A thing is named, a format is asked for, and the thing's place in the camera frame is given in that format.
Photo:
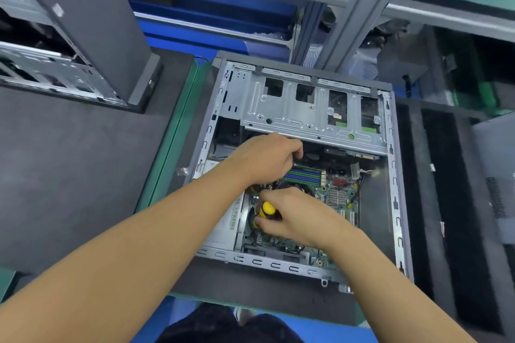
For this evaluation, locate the person's left hand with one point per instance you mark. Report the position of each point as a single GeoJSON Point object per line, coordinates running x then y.
{"type": "Point", "coordinates": [261, 160]}

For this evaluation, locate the person's right hand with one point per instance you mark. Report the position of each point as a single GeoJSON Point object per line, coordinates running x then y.
{"type": "Point", "coordinates": [302, 218]}

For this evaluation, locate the green motherboard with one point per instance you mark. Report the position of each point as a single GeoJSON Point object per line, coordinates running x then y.
{"type": "Point", "coordinates": [330, 186]}

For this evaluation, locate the dark grey computer case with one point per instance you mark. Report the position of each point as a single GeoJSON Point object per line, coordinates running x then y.
{"type": "Point", "coordinates": [314, 97]}

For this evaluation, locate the grey case side panel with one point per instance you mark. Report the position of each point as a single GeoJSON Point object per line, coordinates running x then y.
{"type": "Point", "coordinates": [499, 178]}

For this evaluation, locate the silver computer case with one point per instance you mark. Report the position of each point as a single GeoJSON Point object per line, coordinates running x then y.
{"type": "Point", "coordinates": [72, 25]}

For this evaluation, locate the person's left forearm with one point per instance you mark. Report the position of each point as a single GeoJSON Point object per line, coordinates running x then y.
{"type": "Point", "coordinates": [104, 266]}

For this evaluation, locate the person's right forearm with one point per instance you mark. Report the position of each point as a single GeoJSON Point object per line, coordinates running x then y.
{"type": "Point", "coordinates": [402, 290]}

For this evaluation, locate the silver power supply unit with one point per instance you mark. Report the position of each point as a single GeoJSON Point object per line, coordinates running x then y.
{"type": "Point", "coordinates": [221, 226]}

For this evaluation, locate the clear plastic bag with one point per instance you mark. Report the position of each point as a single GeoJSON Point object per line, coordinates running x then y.
{"type": "Point", "coordinates": [366, 61]}

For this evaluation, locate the blue plastic crate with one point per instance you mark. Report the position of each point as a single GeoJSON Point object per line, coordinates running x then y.
{"type": "Point", "coordinates": [217, 21]}

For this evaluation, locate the black divided foam tray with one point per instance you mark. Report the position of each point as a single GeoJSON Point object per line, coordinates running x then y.
{"type": "Point", "coordinates": [451, 210]}

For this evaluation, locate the thick aluminium frame post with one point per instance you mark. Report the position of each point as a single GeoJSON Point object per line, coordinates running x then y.
{"type": "Point", "coordinates": [362, 9]}

